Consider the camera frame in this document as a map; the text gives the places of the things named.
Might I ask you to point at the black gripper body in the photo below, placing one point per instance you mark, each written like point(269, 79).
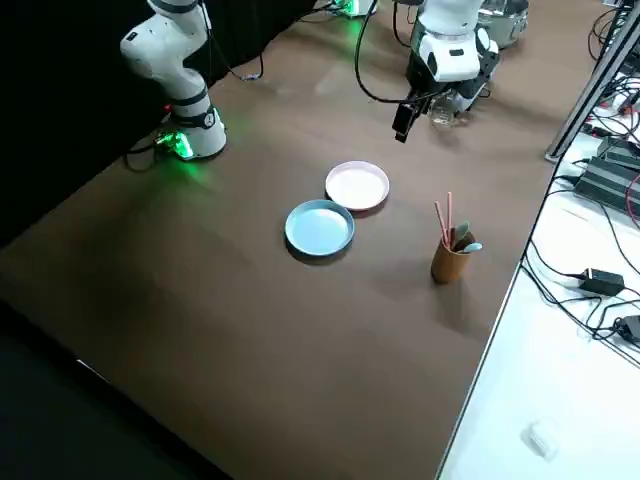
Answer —
point(417, 82)

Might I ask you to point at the clear glass jar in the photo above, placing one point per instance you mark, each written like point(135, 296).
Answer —
point(445, 115)

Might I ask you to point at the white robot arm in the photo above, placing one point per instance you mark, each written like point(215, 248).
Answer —
point(165, 55)
point(484, 42)

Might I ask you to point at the glass pot lid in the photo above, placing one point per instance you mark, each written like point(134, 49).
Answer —
point(502, 6)

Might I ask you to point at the pink plate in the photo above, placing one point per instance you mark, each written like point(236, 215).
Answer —
point(357, 185)

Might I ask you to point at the pink chopstick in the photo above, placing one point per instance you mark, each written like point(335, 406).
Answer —
point(440, 220)
point(449, 210)

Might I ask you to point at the steel cooking pot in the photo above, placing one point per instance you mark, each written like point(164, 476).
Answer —
point(515, 30)

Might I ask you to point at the grey-green spoon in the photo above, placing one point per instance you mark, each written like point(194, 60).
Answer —
point(462, 231)

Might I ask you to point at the blue plate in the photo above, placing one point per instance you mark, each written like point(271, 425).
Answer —
point(320, 227)

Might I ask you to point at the light-blue spoon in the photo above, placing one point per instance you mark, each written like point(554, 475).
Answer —
point(474, 246)

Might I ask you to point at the black power brick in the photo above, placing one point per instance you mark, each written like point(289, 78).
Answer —
point(605, 180)
point(622, 150)

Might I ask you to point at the black power adapter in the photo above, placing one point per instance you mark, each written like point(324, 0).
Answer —
point(602, 281)
point(631, 327)

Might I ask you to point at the small clear plastic piece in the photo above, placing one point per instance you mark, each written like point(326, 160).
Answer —
point(540, 437)

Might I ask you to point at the aluminium profile post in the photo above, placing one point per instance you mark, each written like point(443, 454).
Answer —
point(581, 115)

